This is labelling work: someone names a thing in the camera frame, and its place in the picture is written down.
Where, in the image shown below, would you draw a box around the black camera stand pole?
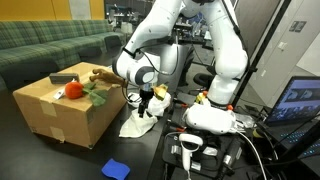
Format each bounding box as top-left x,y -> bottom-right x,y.
229,0 -> 292,108

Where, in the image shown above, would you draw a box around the blue wavy sponge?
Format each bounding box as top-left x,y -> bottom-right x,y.
100,157 -> 131,180

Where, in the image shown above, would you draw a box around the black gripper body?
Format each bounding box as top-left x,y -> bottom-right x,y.
138,87 -> 157,103

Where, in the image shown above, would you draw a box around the grey wall sign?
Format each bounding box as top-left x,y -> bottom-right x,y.
288,20 -> 308,34

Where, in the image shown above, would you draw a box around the plush red rose green leaves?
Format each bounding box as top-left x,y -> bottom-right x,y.
52,79 -> 110,108

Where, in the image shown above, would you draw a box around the clear plastic wrap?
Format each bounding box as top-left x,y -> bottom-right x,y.
234,112 -> 257,130

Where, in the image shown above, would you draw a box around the black stool seat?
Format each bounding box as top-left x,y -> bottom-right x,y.
192,72 -> 215,89

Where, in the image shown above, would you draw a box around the green plaid sofa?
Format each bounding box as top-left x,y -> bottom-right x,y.
0,18 -> 128,92

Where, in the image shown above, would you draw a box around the yellow wrist camera mount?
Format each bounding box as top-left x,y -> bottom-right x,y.
152,83 -> 170,101

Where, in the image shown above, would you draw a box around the white VR controller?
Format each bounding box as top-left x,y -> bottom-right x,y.
177,132 -> 204,172

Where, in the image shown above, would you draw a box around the black open laptop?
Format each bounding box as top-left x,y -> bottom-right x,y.
262,75 -> 320,160

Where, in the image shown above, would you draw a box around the white terry towel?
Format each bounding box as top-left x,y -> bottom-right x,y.
118,108 -> 159,139

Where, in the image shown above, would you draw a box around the white cable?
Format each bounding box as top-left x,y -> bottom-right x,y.
233,130 -> 268,180

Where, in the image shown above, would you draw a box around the brown cardboard box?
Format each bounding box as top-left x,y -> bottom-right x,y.
12,61 -> 128,150

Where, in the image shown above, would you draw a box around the orange handled screwdriver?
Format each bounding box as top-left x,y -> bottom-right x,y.
166,123 -> 187,133

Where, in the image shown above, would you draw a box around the white plastic bag orange print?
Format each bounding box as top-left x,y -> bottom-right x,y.
126,91 -> 172,118

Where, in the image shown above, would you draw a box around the yellow orange tool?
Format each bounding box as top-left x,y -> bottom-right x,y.
194,90 -> 210,105

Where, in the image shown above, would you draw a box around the black power adapter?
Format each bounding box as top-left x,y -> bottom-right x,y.
215,137 -> 243,178

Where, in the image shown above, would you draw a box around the white VR headset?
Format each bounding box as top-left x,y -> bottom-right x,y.
182,99 -> 238,136

